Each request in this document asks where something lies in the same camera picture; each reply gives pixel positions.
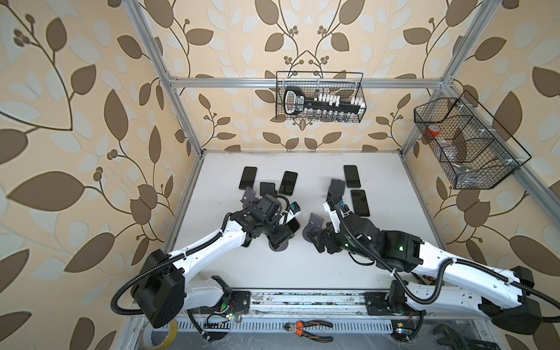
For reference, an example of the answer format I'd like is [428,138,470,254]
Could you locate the black rectangular stand back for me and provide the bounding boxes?
[327,179,346,204]

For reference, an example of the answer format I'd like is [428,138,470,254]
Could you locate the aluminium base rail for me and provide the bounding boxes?
[115,286,500,350]

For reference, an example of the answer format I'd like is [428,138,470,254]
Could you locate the green phone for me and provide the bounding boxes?
[279,171,298,195]
[344,165,361,189]

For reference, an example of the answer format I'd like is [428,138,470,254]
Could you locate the silver phone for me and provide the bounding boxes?
[351,190,370,217]

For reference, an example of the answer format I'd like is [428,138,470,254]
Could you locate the black wire basket right wall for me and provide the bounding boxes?
[414,90,532,190]

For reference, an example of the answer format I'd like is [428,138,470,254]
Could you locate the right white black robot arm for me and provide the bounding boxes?
[307,201,559,335]

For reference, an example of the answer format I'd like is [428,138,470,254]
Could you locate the black phone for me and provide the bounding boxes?
[287,218,300,233]

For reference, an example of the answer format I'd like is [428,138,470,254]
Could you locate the purple edged phone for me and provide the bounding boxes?
[239,166,258,190]

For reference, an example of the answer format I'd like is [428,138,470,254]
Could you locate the black rectangular stand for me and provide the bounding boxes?
[327,179,346,204]
[260,182,278,197]

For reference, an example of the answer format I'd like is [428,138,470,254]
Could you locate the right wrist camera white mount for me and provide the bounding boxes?
[323,200,341,233]

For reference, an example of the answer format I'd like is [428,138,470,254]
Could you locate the black wire basket wall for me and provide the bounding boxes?
[276,70,367,123]
[414,90,532,190]

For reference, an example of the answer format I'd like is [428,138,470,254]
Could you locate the black socket tool set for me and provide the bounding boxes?
[280,87,366,117]

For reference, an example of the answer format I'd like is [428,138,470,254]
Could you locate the round dark stand front left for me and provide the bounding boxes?
[270,242,289,252]

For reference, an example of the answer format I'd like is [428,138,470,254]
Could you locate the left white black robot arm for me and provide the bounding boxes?
[110,195,300,328]

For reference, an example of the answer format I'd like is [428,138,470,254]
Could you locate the black wire basket back wall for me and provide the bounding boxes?
[276,70,367,123]

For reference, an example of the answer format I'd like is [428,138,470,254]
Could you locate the red capped item in basket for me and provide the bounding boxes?
[426,124,440,139]

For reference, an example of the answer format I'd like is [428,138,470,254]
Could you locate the black adjustable wrench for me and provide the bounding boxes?
[433,324,500,350]

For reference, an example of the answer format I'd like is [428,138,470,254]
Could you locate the yellow tape roll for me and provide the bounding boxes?
[140,319,179,350]

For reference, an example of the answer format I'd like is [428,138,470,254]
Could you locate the black rectangular stand left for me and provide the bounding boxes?
[260,182,278,197]

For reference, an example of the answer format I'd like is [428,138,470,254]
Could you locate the orange black pliers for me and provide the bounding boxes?
[283,318,335,344]

